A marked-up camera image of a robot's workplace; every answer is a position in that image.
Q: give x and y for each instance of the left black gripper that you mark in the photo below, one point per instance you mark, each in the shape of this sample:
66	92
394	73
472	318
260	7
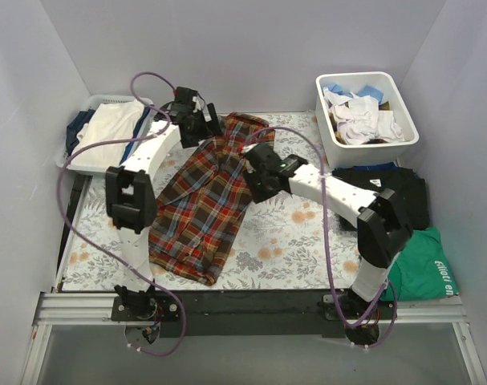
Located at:
208	121

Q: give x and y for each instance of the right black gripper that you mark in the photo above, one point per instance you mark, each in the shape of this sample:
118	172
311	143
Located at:
254	155

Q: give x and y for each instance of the plaid long sleeve shirt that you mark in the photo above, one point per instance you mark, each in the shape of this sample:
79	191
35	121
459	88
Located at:
200	210

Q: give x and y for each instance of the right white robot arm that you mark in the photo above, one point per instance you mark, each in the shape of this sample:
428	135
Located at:
383	226

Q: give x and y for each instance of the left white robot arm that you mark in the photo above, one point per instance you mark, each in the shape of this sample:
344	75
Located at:
130	198

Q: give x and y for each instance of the floral table mat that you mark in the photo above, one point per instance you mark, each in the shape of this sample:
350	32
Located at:
278	246

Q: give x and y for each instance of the white crumpled clothes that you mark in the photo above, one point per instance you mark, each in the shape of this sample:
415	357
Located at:
362	120

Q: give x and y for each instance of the white folded garment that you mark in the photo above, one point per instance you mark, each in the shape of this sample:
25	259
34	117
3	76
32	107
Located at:
110	121

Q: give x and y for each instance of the white plastic bin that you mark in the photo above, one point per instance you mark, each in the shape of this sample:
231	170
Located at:
346	156

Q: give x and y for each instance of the light blue garment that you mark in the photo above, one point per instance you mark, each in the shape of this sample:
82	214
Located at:
367	90

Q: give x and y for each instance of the navy blue garment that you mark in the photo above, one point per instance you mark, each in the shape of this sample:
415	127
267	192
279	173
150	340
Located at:
75	127

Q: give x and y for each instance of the black folded shirt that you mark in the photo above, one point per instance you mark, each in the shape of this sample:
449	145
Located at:
404	181

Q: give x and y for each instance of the grey perforated basket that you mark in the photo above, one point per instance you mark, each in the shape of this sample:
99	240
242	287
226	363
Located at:
141	130

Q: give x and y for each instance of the green shirt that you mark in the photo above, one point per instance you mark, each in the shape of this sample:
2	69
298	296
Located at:
421	271

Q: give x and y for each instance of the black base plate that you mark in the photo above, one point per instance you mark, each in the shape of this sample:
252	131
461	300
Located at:
237	312

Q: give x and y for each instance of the aluminium frame rail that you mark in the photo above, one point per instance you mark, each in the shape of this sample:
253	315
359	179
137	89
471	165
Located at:
95	308

